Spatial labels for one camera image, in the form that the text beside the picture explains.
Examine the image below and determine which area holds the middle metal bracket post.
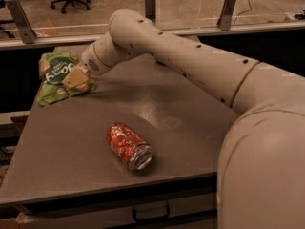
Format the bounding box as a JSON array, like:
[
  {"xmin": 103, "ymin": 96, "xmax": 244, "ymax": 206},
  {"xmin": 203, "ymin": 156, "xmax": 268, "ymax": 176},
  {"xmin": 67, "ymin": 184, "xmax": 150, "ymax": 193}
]
[{"xmin": 145, "ymin": 0, "xmax": 156, "ymax": 22}]

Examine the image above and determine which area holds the metal bracket post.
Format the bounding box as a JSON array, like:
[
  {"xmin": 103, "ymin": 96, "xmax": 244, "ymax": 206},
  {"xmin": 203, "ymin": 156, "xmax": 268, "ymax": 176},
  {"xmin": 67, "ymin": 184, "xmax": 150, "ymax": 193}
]
[
  {"xmin": 217, "ymin": 0, "xmax": 236, "ymax": 31},
  {"xmin": 145, "ymin": 0, "xmax": 156, "ymax": 22},
  {"xmin": 5, "ymin": 0, "xmax": 36, "ymax": 44}
]

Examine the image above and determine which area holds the left metal bracket post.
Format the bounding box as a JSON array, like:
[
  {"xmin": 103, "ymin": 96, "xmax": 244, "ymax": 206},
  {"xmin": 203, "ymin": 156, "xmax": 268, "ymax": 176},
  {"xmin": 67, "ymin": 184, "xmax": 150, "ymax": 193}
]
[{"xmin": 5, "ymin": 0, "xmax": 36, "ymax": 44}]

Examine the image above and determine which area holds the green rice chip bag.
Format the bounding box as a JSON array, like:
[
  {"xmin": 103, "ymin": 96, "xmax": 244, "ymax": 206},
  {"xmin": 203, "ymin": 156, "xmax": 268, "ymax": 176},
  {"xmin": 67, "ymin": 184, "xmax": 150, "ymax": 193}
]
[{"xmin": 37, "ymin": 51, "xmax": 95, "ymax": 106}]

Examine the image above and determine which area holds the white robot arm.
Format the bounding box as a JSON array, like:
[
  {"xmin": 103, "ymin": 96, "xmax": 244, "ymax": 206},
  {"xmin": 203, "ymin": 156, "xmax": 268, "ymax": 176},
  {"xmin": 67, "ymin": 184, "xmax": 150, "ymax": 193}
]
[{"xmin": 64, "ymin": 9, "xmax": 305, "ymax": 229}]

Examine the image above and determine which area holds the right metal bracket post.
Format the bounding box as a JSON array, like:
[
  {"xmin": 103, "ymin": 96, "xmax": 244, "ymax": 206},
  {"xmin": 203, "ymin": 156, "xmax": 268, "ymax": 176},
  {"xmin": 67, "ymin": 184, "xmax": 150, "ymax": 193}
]
[{"xmin": 217, "ymin": 0, "xmax": 236, "ymax": 31}]

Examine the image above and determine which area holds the metal guard rail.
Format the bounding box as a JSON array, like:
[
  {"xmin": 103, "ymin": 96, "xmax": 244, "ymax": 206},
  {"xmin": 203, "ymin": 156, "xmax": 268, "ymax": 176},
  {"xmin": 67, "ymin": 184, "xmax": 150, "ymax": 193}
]
[{"xmin": 0, "ymin": 20, "xmax": 305, "ymax": 51}]

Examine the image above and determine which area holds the crushed red can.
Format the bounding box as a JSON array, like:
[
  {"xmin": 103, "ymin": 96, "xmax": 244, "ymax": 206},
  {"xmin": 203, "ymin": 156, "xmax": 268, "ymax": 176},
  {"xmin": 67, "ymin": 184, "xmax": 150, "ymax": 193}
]
[{"xmin": 106, "ymin": 122, "xmax": 153, "ymax": 171}]

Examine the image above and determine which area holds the black drawer handle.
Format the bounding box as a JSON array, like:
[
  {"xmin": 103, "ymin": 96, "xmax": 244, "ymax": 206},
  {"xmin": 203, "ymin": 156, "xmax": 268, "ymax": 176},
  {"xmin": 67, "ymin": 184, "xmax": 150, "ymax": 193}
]
[{"xmin": 132, "ymin": 203, "xmax": 171, "ymax": 223}]

